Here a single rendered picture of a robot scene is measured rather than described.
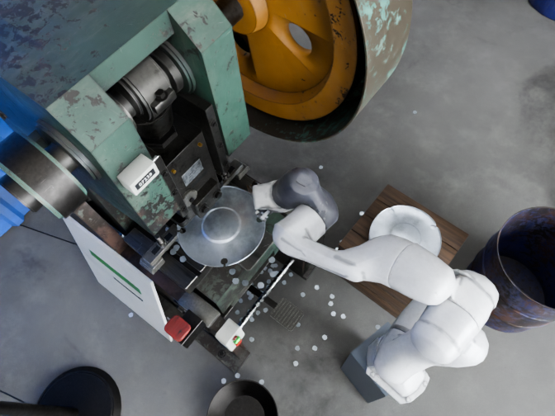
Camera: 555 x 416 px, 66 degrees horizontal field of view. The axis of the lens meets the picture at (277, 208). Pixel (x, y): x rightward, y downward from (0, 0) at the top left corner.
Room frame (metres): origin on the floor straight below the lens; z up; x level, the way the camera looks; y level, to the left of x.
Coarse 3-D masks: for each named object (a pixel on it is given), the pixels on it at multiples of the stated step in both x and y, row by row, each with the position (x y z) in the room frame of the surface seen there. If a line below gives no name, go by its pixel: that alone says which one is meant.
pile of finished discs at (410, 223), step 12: (384, 216) 0.76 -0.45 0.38; (396, 216) 0.76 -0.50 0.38; (408, 216) 0.75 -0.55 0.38; (420, 216) 0.75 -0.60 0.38; (372, 228) 0.72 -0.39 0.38; (384, 228) 0.71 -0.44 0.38; (396, 228) 0.70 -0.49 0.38; (408, 228) 0.70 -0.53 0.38; (420, 228) 0.69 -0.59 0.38; (432, 228) 0.69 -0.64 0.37; (420, 240) 0.64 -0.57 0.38; (432, 240) 0.63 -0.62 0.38; (432, 252) 0.58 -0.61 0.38
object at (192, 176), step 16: (176, 128) 0.72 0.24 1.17; (192, 128) 0.71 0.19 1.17; (160, 144) 0.66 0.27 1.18; (176, 144) 0.66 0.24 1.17; (192, 144) 0.67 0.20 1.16; (176, 160) 0.62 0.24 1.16; (192, 160) 0.65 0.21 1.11; (208, 160) 0.69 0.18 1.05; (176, 176) 0.61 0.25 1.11; (192, 176) 0.64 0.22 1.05; (208, 176) 0.68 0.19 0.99; (192, 192) 0.61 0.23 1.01; (208, 192) 0.63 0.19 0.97; (192, 208) 0.60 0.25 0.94; (208, 208) 0.60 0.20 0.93
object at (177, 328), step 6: (174, 318) 0.33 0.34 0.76; (180, 318) 0.33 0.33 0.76; (168, 324) 0.31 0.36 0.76; (174, 324) 0.31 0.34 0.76; (180, 324) 0.31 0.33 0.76; (186, 324) 0.31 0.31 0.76; (168, 330) 0.30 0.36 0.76; (174, 330) 0.30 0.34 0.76; (180, 330) 0.29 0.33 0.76; (186, 330) 0.29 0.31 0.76; (174, 336) 0.28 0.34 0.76; (180, 336) 0.28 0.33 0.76
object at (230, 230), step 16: (224, 192) 0.73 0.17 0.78; (240, 192) 0.73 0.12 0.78; (224, 208) 0.67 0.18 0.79; (240, 208) 0.67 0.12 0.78; (192, 224) 0.63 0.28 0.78; (208, 224) 0.62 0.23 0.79; (224, 224) 0.61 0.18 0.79; (240, 224) 0.61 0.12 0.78; (256, 224) 0.60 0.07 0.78; (192, 240) 0.57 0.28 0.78; (208, 240) 0.56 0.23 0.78; (224, 240) 0.56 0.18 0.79; (240, 240) 0.55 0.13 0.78; (256, 240) 0.55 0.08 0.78; (192, 256) 0.52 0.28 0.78; (208, 256) 0.51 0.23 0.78; (224, 256) 0.50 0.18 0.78; (240, 256) 0.50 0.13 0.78
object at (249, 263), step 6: (264, 234) 0.56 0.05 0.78; (270, 234) 0.56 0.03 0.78; (264, 240) 0.54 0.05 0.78; (270, 240) 0.54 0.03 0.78; (258, 246) 0.53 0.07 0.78; (264, 246) 0.52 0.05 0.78; (270, 246) 0.52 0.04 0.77; (258, 252) 0.51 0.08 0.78; (264, 252) 0.50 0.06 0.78; (246, 258) 0.49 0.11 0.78; (252, 258) 0.49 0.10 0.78; (258, 258) 0.48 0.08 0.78; (240, 264) 0.47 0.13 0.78; (246, 264) 0.47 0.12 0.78; (252, 264) 0.47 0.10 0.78; (246, 270) 0.45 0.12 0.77
